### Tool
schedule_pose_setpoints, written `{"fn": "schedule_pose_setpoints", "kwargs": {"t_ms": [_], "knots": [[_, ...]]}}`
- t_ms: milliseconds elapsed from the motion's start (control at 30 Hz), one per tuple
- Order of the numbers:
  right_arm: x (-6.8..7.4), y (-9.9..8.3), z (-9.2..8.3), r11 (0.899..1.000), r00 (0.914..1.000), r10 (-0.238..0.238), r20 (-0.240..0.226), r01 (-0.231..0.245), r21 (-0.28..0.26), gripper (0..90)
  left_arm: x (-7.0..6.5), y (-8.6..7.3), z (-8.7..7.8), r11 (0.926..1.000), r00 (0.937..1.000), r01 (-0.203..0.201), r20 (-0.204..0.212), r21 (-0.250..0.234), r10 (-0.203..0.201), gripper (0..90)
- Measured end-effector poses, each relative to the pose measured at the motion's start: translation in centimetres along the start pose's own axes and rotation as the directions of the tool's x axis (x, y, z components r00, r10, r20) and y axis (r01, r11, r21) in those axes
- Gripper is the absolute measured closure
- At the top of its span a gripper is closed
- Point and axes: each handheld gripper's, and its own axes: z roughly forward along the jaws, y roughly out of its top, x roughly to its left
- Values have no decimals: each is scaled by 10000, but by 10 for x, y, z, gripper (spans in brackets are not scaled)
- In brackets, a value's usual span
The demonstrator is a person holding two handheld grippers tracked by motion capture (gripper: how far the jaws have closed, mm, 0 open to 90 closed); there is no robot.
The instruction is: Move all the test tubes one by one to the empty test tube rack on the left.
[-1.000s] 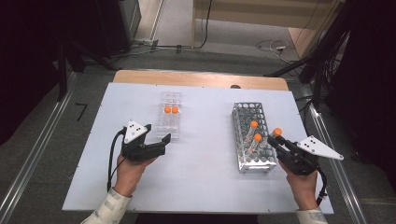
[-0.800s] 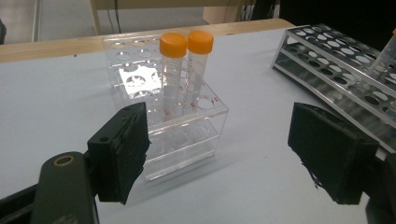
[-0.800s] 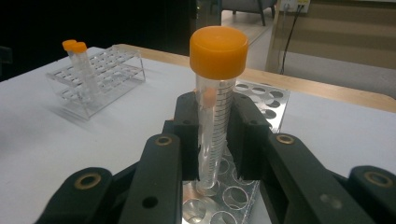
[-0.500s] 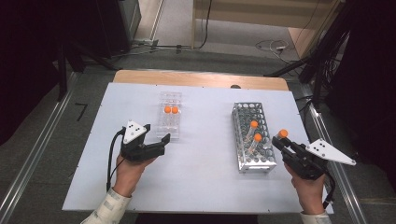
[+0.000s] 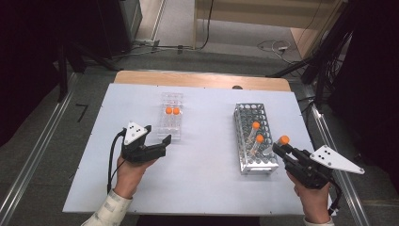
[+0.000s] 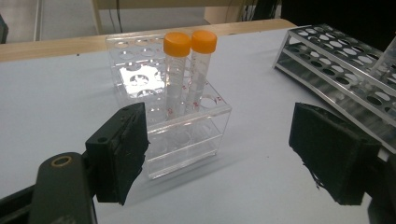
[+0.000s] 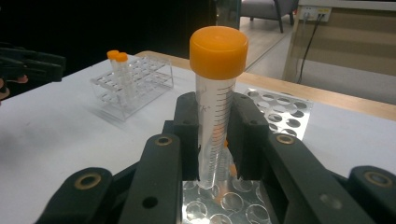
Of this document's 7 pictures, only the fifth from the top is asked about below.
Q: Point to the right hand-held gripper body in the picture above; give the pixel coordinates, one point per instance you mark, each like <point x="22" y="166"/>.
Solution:
<point x="313" y="172"/>

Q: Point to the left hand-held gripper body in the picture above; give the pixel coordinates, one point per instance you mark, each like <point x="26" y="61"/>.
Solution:
<point x="135" y="135"/>

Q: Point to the clear acrylic test tube rack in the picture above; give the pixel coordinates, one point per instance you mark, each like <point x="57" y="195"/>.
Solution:
<point x="171" y="132"/>

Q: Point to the orange-capped clear test tube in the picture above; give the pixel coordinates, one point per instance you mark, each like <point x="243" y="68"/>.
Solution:
<point x="259" y="138"/>
<point x="284" y="140"/>
<point x="176" y="111"/>
<point x="256" y="125"/>
<point x="169" y="110"/>

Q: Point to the metal test tube rack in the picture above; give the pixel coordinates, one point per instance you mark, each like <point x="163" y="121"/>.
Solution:
<point x="247" y="113"/>

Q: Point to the person's right hand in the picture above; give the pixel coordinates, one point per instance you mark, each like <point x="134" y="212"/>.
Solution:
<point x="315" y="204"/>

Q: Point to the person's left hand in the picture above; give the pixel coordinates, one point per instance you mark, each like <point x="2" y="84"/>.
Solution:
<point x="130" y="175"/>

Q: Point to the white table board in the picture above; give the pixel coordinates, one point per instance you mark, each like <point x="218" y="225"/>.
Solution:
<point x="204" y="182"/>

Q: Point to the wooden table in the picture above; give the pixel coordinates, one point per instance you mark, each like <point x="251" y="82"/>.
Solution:
<point x="188" y="80"/>

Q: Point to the black stand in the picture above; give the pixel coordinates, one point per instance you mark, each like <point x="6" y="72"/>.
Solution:
<point x="320" y="91"/>
<point x="62" y="78"/>

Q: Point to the grey power strip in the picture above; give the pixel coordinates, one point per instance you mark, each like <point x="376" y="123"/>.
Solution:
<point x="147" y="42"/>

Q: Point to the dark cabinet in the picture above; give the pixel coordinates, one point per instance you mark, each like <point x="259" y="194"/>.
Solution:
<point x="119" y="25"/>

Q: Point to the light wooden cabinet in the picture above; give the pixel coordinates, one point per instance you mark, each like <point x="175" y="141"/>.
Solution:
<point x="251" y="22"/>

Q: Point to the aluminium floor rail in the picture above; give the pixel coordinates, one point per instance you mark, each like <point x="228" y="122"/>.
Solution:
<point x="40" y="147"/>
<point x="329" y="142"/>

